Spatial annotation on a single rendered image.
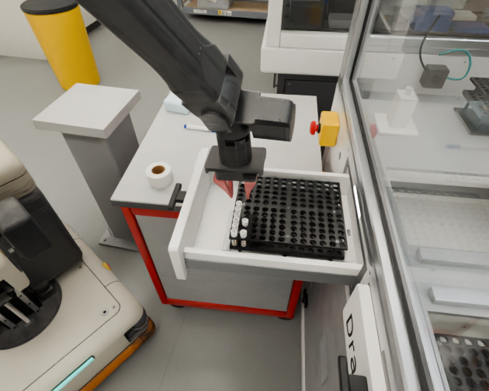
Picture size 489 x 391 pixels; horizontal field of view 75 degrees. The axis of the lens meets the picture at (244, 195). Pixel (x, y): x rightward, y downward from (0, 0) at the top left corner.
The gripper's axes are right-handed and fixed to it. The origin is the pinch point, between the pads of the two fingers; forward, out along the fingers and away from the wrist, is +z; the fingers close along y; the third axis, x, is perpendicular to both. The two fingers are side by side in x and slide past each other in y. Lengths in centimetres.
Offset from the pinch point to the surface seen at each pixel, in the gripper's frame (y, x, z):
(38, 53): -253, 244, 69
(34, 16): -186, 185, 19
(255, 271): 4.3, -11.6, 8.8
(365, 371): 21.9, -27.7, 4.9
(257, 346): -1, 3, 94
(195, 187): -9.5, 1.5, 0.6
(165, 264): -33, 12, 51
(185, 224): -9.0, -8.2, 0.8
